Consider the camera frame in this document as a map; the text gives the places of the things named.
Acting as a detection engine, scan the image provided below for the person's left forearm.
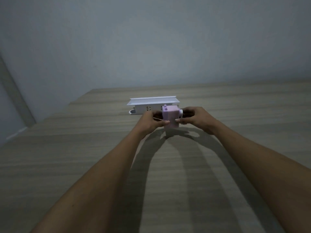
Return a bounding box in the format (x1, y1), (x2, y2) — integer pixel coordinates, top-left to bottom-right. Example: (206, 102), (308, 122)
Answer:
(30, 126), (148, 233)

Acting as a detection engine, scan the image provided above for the person's left hand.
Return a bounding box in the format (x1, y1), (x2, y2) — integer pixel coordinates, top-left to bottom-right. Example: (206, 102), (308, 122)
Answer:
(135, 111), (170, 136)

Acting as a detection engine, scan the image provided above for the white plastic organizer tray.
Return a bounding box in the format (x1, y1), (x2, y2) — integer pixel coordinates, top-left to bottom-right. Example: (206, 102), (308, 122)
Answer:
(126, 96), (180, 115)

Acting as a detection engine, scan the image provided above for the pink plastic box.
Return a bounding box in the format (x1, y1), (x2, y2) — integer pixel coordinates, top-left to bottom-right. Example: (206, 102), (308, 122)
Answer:
(162, 104), (183, 129)

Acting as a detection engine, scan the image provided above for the person's right hand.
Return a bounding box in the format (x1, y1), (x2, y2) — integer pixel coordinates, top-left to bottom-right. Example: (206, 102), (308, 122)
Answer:
(175, 107), (217, 136)

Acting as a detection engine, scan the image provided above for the person's right forearm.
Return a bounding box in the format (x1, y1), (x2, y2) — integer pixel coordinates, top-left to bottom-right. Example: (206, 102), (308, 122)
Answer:
(208, 121), (311, 233)

